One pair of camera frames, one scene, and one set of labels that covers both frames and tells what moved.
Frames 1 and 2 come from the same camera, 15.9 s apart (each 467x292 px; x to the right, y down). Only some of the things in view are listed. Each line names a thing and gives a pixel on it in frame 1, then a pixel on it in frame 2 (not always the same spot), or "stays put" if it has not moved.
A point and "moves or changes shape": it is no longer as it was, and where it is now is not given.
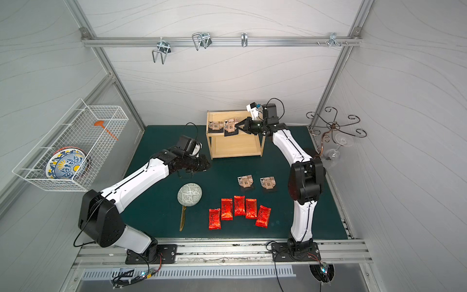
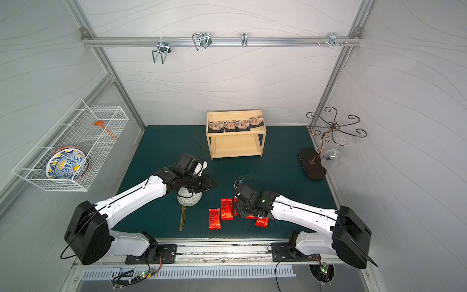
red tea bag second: (227, 209) stays put
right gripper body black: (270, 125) → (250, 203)
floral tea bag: (268, 182) moves or changes shape
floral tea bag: (215, 125) stays put
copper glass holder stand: (332, 126) stays put
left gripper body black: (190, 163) → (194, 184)
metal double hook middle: (203, 39) stays put
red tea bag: (239, 205) stays put
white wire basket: (72, 151) stays put
